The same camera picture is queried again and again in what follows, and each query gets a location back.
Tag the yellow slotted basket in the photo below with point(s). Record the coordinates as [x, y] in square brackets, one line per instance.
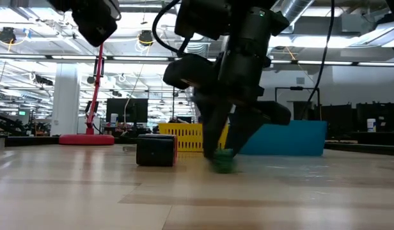
[184, 135]

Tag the black monitor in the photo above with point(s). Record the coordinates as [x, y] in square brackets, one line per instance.
[126, 110]

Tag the red stand with round base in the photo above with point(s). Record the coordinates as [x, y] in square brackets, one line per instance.
[88, 139]

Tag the white wipes canister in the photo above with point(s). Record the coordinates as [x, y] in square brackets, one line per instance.
[114, 119]
[371, 125]

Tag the overhead light bar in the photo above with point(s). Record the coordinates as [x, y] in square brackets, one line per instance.
[136, 58]

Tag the black cabinet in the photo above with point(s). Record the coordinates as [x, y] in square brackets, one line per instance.
[339, 119]
[382, 115]

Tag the black metal frame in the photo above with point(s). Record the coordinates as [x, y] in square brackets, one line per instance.
[296, 88]
[173, 105]

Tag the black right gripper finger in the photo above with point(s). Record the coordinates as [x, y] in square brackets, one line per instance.
[214, 127]
[243, 127]

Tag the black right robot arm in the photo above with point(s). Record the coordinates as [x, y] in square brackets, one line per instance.
[245, 32]

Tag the black box with orange side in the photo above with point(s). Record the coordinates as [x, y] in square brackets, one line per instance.
[155, 151]

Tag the blue bin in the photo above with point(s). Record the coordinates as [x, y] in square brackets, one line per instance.
[289, 137]

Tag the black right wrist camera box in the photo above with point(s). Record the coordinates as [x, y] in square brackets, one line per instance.
[187, 72]

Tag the black ceiling device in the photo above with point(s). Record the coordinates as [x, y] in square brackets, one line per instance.
[7, 35]
[146, 37]

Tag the silver spiral ventilation duct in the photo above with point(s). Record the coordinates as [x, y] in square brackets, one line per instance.
[296, 9]

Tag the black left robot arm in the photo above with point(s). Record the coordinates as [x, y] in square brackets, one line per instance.
[94, 25]

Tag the white pillar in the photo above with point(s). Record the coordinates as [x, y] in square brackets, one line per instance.
[65, 102]

